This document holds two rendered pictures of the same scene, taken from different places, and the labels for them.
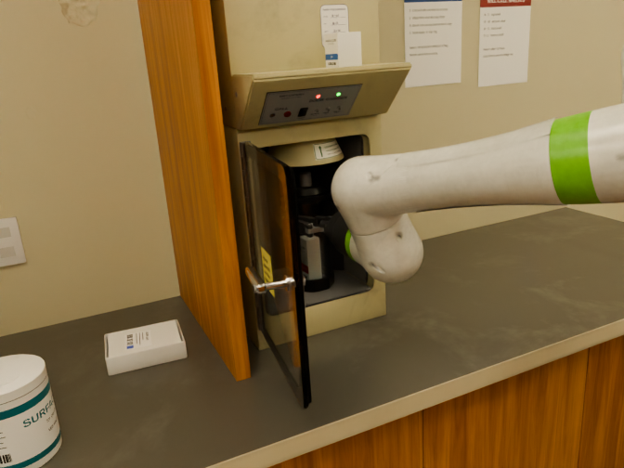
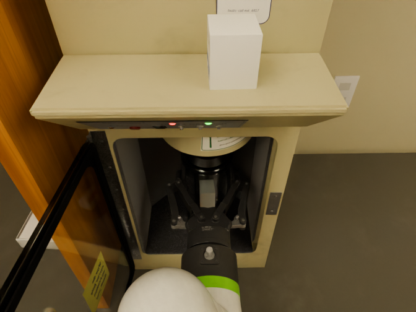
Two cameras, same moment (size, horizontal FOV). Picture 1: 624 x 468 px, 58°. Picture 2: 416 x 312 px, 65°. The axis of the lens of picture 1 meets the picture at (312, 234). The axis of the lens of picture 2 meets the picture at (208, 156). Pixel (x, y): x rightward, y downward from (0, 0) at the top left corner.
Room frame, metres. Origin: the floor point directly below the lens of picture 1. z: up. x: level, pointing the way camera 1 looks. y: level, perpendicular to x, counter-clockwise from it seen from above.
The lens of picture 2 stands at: (0.80, -0.18, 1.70)
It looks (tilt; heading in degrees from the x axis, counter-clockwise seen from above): 45 degrees down; 23
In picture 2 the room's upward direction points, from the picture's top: straight up
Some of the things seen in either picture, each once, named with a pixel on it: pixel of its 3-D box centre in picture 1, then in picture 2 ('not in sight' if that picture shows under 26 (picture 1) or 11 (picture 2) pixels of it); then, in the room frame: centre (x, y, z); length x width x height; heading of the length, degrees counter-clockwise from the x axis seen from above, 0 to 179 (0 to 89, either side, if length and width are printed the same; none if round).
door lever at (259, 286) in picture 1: (266, 278); not in sight; (0.84, 0.08, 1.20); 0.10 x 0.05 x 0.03; 17
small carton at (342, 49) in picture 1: (343, 49); (232, 52); (1.11, -0.08, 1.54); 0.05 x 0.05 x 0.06; 26
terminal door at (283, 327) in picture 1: (273, 266); (86, 297); (0.92, 0.07, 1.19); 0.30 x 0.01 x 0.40; 17
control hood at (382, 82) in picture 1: (324, 96); (192, 113); (1.09, -0.04, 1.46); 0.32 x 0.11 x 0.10; 114
